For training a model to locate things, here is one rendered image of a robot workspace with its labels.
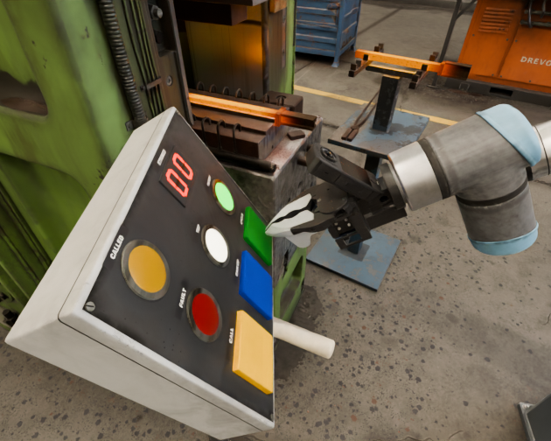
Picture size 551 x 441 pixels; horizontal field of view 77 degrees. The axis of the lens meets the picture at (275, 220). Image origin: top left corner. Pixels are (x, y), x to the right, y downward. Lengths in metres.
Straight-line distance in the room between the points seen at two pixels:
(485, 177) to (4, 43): 0.82
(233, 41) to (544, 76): 3.52
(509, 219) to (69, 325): 0.52
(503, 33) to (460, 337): 3.12
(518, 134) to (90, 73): 0.61
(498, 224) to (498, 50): 3.76
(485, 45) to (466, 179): 3.79
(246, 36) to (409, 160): 0.82
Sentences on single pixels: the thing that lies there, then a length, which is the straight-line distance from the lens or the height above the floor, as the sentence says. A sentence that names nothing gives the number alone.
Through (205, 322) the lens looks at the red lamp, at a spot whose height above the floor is 1.09.
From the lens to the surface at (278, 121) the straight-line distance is 0.94.
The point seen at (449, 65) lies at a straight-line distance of 1.39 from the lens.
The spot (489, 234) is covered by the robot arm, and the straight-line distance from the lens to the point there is 0.58.
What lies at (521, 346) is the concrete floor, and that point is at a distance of 1.92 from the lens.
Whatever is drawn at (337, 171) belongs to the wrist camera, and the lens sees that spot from 0.46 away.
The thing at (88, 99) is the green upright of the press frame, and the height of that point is 1.18.
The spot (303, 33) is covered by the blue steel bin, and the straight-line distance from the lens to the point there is 4.71.
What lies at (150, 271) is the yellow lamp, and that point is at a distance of 0.33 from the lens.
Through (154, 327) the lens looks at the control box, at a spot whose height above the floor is 1.14.
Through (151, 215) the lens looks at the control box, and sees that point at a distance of 0.37.
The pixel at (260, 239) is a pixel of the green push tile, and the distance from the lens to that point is 0.56.
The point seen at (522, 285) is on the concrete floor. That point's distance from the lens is 2.16.
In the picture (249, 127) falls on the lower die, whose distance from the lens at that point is 0.92.
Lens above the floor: 1.41
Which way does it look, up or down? 42 degrees down
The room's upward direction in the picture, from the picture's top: straight up
